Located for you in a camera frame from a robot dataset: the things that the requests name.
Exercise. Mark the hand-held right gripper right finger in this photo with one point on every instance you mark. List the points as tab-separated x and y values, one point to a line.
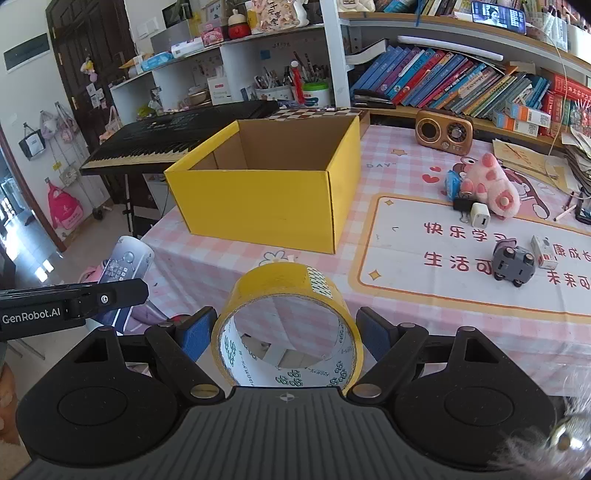
374	333

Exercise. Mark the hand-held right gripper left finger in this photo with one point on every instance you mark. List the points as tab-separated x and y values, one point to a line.
198	333

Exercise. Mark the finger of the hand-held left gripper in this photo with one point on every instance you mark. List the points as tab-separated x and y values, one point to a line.
120	293

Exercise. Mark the grey remote control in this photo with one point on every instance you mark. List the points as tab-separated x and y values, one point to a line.
129	258

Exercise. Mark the yellow tape roll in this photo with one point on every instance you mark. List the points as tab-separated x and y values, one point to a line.
277	281

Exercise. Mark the yellow cardboard box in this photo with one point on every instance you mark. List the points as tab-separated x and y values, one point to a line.
254	207

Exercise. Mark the grey toy car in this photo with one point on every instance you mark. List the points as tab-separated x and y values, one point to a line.
513	264

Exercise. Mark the black binder clip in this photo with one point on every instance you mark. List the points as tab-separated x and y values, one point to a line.
463	204

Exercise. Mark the white charger plug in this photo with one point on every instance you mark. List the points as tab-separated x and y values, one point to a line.
480	215

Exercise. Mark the blue tissue packet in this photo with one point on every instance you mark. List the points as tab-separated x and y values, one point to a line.
453	183

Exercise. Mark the small white packet box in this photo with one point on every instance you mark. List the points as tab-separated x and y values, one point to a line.
544	253

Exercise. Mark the pink plush pig toy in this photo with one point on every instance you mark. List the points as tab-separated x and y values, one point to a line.
498	184

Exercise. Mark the pink purple school bag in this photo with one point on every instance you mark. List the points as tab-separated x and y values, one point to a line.
147	318

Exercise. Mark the keyboard stand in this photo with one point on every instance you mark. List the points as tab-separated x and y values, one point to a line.
129	203

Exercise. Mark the black electronic keyboard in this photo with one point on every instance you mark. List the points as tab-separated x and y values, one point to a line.
152	134

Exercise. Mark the white tote bag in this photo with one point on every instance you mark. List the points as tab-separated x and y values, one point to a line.
31	143

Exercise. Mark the brown retro radio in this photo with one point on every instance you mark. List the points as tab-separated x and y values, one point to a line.
443	134

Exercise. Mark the white marker pen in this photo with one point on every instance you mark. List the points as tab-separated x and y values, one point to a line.
565	213

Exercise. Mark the white box red label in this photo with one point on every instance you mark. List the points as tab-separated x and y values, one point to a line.
219	90

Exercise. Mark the checkered chess board box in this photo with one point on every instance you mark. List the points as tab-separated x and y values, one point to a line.
323	112

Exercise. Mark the tan paper envelopes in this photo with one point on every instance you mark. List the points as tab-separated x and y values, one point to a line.
521	159

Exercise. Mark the dark wooden door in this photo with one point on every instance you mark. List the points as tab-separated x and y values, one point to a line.
74	69

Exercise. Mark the small plush door charm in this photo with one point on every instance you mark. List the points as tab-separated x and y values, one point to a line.
87	65

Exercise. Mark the black stapler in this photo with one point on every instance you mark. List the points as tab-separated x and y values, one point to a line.
371	98

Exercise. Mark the light blue wipes pack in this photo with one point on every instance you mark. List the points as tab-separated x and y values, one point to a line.
157	61

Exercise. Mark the black handheld device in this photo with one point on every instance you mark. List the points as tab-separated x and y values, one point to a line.
584	213

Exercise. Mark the white jar green lid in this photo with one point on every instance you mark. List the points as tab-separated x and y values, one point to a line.
317	96

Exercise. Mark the orange and white box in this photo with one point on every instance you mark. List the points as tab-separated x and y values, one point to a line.
515	124
528	114

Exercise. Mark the pen holder with pens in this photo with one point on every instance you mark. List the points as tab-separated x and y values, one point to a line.
272	90

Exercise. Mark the white tissue pack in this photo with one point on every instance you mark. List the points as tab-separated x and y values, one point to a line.
187	47

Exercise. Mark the red slim bottle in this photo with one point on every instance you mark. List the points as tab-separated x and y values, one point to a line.
297	85

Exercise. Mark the row of colourful books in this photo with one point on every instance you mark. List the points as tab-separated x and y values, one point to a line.
438	78

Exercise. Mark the grey storage box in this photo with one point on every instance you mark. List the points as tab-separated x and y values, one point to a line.
171	34

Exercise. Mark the stack of papers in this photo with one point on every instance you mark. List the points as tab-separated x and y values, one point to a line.
579	157

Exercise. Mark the pink tin box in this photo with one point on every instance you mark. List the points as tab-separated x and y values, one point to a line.
213	36

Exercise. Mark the white bookshelf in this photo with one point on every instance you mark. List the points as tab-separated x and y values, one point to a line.
330	46

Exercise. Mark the red round bottle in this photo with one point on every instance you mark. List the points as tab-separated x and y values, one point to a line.
239	26

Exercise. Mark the red boxed book set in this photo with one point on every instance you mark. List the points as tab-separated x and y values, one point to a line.
572	99

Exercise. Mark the white quilted handbag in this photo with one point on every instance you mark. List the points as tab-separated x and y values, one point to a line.
355	4

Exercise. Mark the phone showing video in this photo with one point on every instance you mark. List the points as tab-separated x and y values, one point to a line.
498	16

